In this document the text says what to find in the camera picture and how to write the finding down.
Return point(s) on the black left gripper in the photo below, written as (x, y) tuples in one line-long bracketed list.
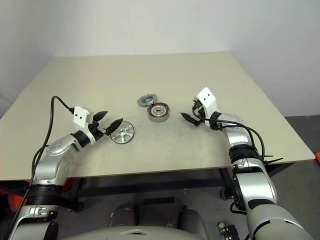
[(94, 130)]

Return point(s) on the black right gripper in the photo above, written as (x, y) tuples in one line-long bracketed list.
[(195, 106)]

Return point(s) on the silver spoked rotor cover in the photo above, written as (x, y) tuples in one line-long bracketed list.
[(122, 132)]

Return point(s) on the motor stator with copper windings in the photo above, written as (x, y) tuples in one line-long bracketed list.
[(165, 117)]

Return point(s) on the grey toothed gear plate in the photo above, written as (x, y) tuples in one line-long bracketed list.
[(143, 100)]

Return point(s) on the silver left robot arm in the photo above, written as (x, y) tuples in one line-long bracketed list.
[(52, 147)]

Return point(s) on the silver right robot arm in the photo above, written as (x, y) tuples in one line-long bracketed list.
[(255, 185)]

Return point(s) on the black caster wheel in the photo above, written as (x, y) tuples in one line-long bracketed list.
[(225, 195)]

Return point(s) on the dark rounded shape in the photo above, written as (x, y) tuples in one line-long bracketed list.
[(122, 215)]

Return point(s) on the grey robot torso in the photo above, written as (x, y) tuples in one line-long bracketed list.
[(100, 235)]

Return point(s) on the black device with white knob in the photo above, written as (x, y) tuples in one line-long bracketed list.
[(230, 232)]

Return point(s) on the orange plastic object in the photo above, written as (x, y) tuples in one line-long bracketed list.
[(15, 200)]

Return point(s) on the small orange object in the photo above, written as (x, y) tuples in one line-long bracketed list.
[(318, 158)]

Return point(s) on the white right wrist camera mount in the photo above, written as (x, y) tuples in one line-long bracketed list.
[(206, 98)]

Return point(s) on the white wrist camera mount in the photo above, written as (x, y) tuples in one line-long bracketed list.
[(80, 115), (206, 98)]

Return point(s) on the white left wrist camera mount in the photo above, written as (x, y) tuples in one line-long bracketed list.
[(80, 115)]

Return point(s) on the black table frame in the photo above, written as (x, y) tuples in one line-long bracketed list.
[(150, 180)]

